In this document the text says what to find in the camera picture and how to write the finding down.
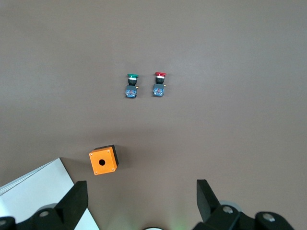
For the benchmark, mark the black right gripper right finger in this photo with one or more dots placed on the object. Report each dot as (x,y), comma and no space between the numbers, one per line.
(208,203)

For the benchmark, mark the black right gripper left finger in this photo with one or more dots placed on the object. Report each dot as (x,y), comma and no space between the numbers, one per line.
(72,206)

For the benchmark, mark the white drawer cabinet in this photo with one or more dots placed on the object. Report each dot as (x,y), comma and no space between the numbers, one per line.
(43,191)

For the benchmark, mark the red push button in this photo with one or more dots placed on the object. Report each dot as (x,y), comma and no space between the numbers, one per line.
(159,86)

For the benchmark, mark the green push button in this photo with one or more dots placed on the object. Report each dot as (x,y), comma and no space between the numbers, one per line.
(131,87)

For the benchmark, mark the orange button enclosure box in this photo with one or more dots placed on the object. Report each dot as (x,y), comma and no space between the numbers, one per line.
(103,161)

